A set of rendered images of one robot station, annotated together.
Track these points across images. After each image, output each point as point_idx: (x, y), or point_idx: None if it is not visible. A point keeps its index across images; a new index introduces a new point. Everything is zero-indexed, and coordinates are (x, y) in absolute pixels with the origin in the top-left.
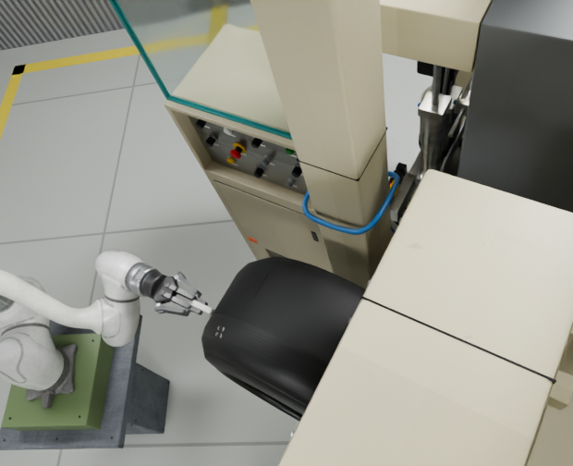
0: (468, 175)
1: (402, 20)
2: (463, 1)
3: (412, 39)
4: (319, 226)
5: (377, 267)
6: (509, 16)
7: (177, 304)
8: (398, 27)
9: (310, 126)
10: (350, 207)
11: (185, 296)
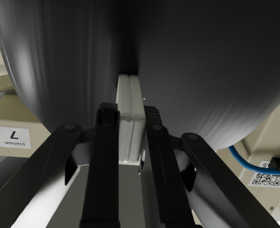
0: None
1: None
2: None
3: None
4: (264, 125)
5: (130, 164)
6: None
7: (84, 198)
8: None
9: (200, 224)
10: (221, 149)
11: (143, 199)
